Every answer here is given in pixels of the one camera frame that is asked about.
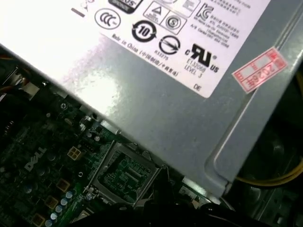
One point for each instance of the black PC case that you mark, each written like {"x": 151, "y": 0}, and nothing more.
{"x": 279, "y": 208}

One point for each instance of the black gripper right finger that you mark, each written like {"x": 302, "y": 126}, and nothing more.
{"x": 213, "y": 217}

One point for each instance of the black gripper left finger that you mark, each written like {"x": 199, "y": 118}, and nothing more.
{"x": 132, "y": 215}

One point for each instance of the green Dell motherboard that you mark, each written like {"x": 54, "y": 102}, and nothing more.
{"x": 35, "y": 177}

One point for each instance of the grey power supply unit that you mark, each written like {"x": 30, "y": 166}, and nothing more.
{"x": 165, "y": 106}

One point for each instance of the cream four-pin power connector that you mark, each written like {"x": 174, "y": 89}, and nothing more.
{"x": 75, "y": 152}

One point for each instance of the metal socket cover frame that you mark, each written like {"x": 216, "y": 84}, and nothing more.
{"x": 100, "y": 177}

